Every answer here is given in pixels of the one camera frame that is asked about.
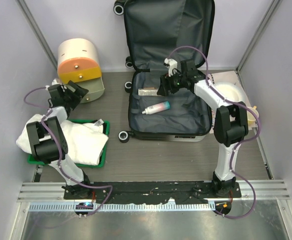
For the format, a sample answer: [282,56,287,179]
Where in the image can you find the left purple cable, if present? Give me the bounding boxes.
[23,86,113,217]

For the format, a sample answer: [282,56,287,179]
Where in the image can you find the patterned placemat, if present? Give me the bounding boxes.
[207,70,246,135]

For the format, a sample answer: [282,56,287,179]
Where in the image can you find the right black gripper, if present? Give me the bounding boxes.
[157,70,187,97]

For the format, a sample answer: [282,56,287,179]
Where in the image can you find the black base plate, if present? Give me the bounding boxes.
[63,181,242,205]

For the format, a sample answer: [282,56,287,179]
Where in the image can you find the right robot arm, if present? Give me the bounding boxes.
[157,58,249,198]

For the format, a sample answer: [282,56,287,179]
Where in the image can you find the white black space suitcase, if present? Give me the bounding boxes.
[113,0,215,142]

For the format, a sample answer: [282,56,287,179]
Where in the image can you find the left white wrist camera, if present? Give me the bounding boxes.
[51,78,66,90]

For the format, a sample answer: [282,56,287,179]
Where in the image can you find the white paper plate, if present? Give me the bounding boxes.
[215,82,246,103]

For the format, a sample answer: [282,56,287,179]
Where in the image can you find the white garment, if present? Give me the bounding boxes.
[16,114,109,166]

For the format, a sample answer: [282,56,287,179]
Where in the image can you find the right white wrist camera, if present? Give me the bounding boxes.
[164,58,178,77]

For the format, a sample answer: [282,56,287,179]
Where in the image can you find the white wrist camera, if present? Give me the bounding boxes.
[51,78,66,90]
[164,58,178,77]

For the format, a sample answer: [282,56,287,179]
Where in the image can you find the pink blue spray bottle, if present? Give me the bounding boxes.
[142,101,170,115]

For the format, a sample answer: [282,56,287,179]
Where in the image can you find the yellow cup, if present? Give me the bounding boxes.
[247,106,259,127]

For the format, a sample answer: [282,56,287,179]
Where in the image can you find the silver rectangular box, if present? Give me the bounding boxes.
[138,87,159,97]

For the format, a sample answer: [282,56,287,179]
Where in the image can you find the round mini drawer cabinet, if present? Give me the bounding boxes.
[57,38,105,103]

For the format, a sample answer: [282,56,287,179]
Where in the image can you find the green plastic tray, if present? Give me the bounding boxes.
[27,119,111,169]

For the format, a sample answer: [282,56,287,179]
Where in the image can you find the aluminium rail frame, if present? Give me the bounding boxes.
[17,180,290,204]

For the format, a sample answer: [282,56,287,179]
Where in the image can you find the white slotted cable duct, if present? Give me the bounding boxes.
[28,200,215,212]

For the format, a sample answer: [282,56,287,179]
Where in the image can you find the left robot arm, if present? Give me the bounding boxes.
[26,79,92,200]

